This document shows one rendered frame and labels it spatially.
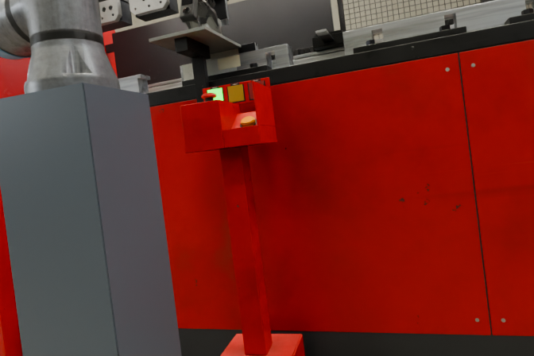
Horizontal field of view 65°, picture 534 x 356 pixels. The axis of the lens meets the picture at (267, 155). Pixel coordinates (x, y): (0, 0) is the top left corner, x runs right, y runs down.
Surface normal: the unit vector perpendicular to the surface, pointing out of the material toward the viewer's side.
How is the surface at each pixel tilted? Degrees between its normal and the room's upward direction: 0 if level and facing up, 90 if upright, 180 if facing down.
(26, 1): 92
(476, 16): 90
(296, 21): 90
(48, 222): 90
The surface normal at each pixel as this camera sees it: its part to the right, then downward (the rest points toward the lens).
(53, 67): 0.03, -0.29
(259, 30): -0.32, 0.05
